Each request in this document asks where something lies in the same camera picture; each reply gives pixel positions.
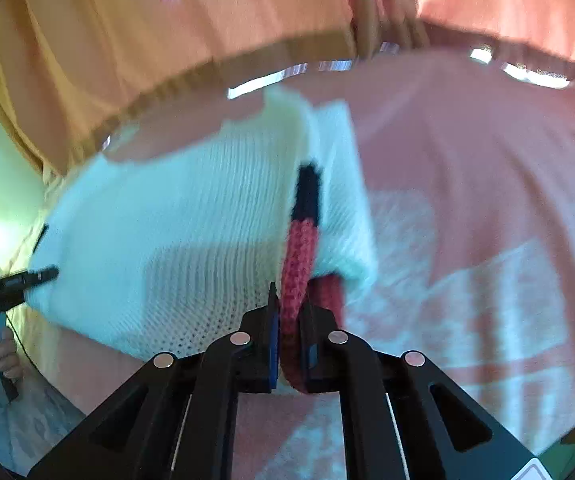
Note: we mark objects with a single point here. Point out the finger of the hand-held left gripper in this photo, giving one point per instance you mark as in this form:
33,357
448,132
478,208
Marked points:
42,275

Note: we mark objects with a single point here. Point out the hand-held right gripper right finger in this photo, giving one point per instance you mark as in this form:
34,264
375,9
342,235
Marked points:
311,352

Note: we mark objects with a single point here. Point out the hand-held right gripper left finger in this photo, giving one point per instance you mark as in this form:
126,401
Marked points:
269,345

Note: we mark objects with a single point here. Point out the white knitted sweater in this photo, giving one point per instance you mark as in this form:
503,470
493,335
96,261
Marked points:
177,240

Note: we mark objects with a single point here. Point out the pink patterned bedsheet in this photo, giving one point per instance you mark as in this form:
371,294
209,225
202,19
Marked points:
467,240

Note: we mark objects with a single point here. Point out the orange curtain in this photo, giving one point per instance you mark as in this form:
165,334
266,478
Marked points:
217,20

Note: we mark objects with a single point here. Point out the brown wooden bed frame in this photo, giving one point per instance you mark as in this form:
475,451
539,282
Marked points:
247,67

